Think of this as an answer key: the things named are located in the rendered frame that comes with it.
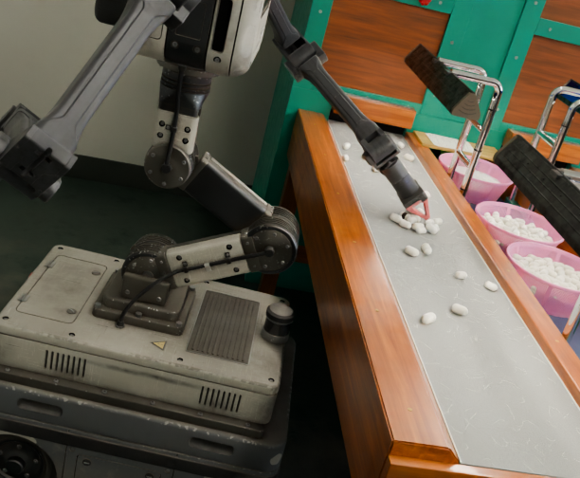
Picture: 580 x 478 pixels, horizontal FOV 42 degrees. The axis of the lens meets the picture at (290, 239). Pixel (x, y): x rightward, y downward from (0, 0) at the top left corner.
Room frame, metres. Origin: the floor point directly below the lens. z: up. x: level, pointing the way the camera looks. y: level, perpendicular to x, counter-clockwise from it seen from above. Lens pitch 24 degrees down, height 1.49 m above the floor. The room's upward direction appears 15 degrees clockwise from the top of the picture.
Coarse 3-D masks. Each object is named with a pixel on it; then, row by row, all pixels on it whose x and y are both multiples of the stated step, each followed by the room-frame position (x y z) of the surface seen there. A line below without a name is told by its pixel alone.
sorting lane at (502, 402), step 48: (336, 144) 2.50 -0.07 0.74; (384, 192) 2.15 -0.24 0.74; (432, 192) 2.27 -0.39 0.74; (384, 240) 1.79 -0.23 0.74; (432, 240) 1.87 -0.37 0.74; (432, 288) 1.58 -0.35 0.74; (480, 288) 1.65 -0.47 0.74; (432, 336) 1.36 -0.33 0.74; (480, 336) 1.42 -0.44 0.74; (528, 336) 1.47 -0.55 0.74; (432, 384) 1.19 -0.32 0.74; (480, 384) 1.23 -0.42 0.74; (528, 384) 1.27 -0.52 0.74; (480, 432) 1.08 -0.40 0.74; (528, 432) 1.11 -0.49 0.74; (576, 432) 1.15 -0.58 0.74
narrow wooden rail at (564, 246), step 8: (488, 160) 2.81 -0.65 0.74; (488, 168) 2.79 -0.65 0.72; (512, 184) 2.56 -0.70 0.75; (504, 192) 2.59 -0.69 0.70; (520, 192) 2.48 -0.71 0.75; (504, 200) 2.57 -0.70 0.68; (520, 200) 2.46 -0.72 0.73; (528, 200) 2.41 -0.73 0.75; (544, 224) 2.25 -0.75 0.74; (560, 248) 2.11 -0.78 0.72; (568, 248) 2.08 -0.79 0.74; (576, 264) 2.01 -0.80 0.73
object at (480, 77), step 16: (448, 64) 2.40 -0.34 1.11; (464, 64) 2.41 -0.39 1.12; (480, 80) 2.26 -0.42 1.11; (496, 80) 2.28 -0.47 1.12; (480, 96) 2.43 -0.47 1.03; (496, 96) 2.28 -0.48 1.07; (464, 128) 2.43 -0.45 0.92; (480, 128) 2.30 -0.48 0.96; (480, 144) 2.28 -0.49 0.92; (464, 160) 2.34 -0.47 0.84; (464, 176) 2.28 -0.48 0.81; (464, 192) 2.27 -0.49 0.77
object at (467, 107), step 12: (420, 48) 2.59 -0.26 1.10; (408, 60) 2.58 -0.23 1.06; (420, 60) 2.50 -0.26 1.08; (420, 72) 2.42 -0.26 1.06; (432, 72) 2.34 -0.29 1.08; (432, 84) 2.26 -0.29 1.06; (444, 84) 2.19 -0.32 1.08; (456, 84) 2.14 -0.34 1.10; (444, 96) 2.13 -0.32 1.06; (456, 96) 2.08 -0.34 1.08; (468, 96) 2.03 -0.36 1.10; (456, 108) 2.03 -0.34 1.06; (468, 108) 2.03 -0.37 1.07
